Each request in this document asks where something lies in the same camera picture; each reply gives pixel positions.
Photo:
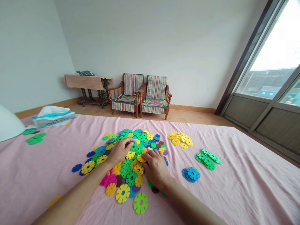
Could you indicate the sewing machine table with cloth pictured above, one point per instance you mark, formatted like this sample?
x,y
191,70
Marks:
x,y
90,82

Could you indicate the person's right hand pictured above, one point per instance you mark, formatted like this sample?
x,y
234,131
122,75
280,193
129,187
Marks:
x,y
157,168

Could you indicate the heap of light green discs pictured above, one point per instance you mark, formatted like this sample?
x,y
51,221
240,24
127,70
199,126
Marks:
x,y
208,159

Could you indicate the small yellow disc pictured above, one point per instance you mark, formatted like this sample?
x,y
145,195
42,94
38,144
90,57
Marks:
x,y
68,124

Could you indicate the person's right fingers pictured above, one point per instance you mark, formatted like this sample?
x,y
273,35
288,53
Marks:
x,y
150,155

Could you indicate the large green snowflake disc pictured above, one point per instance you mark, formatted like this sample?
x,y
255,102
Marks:
x,y
140,203

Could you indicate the pink cloth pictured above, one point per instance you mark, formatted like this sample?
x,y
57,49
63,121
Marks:
x,y
234,187

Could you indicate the white dome object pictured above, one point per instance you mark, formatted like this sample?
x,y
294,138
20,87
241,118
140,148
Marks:
x,y
9,125

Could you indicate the pile of mixed coloured discs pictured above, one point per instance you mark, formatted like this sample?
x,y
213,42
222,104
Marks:
x,y
127,173

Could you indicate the cluster of dark green discs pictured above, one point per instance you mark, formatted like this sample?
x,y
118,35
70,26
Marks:
x,y
35,138

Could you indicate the yellow snowflake disc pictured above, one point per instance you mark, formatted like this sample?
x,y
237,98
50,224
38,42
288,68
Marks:
x,y
122,193
140,159

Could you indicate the person's left fingers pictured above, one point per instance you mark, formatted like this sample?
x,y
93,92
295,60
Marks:
x,y
127,141

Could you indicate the single blue snowflake disc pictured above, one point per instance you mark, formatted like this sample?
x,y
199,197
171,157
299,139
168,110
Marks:
x,y
76,168

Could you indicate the heap of blue discs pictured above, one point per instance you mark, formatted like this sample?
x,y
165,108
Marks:
x,y
191,174

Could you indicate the large window with dark frame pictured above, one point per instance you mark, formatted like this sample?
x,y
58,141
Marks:
x,y
276,58

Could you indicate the pale yellow disc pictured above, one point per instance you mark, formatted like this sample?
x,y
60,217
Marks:
x,y
55,201

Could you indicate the person's left hand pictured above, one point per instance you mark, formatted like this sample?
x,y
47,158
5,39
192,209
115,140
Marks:
x,y
118,151

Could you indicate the white and blue tissue pack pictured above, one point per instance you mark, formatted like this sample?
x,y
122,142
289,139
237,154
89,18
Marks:
x,y
54,116

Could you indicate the wooden armchair with striped cover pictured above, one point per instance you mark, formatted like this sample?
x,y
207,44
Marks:
x,y
126,93
155,96

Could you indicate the heap of yellow discs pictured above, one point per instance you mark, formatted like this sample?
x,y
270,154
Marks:
x,y
180,139

